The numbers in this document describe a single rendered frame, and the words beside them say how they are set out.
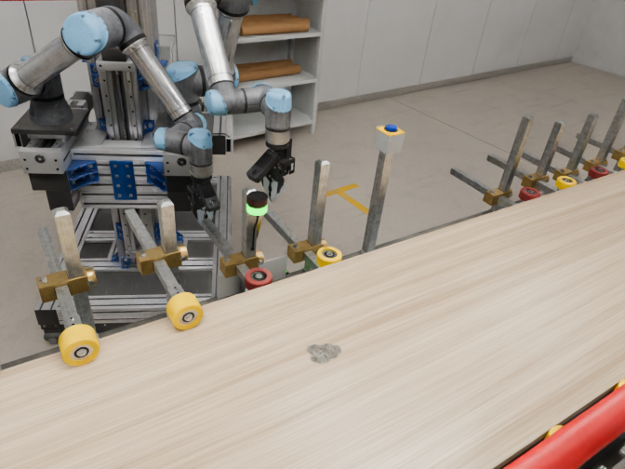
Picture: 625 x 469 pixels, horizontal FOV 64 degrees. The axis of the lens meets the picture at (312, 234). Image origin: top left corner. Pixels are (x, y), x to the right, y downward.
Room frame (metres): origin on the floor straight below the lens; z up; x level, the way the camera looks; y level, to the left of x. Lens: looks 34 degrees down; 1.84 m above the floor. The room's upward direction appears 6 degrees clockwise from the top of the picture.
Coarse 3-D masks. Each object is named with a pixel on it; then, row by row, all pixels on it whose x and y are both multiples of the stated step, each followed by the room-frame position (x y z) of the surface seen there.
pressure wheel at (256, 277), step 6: (252, 270) 1.14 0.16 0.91; (258, 270) 1.15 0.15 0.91; (264, 270) 1.15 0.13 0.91; (246, 276) 1.11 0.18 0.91; (252, 276) 1.12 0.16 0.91; (258, 276) 1.12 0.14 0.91; (264, 276) 1.12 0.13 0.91; (270, 276) 1.12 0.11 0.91; (246, 282) 1.10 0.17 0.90; (252, 282) 1.09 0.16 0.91; (258, 282) 1.09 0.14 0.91; (264, 282) 1.09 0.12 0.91; (270, 282) 1.10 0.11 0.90; (252, 288) 1.08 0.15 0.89
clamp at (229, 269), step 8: (224, 256) 1.24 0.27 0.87; (232, 256) 1.25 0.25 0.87; (240, 256) 1.25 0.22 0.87; (256, 256) 1.26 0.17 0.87; (224, 264) 1.20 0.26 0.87; (232, 264) 1.21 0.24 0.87; (248, 264) 1.24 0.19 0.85; (256, 264) 1.25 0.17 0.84; (224, 272) 1.20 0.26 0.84; (232, 272) 1.20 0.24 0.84
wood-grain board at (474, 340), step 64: (576, 192) 1.90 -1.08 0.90; (384, 256) 1.29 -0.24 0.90; (448, 256) 1.33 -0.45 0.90; (512, 256) 1.37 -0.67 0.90; (576, 256) 1.41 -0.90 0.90; (256, 320) 0.95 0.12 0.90; (320, 320) 0.97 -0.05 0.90; (384, 320) 1.00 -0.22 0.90; (448, 320) 1.03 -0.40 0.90; (512, 320) 1.05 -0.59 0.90; (576, 320) 1.08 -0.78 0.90; (0, 384) 0.67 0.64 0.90; (64, 384) 0.69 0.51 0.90; (128, 384) 0.70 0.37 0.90; (192, 384) 0.72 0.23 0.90; (256, 384) 0.74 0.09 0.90; (320, 384) 0.76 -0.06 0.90; (384, 384) 0.78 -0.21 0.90; (448, 384) 0.80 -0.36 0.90; (512, 384) 0.82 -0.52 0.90; (576, 384) 0.84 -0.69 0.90; (0, 448) 0.53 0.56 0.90; (64, 448) 0.54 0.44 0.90; (128, 448) 0.56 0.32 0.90; (192, 448) 0.57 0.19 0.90; (256, 448) 0.59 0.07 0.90; (320, 448) 0.60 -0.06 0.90; (384, 448) 0.62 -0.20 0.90; (448, 448) 0.63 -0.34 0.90; (512, 448) 0.65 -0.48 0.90
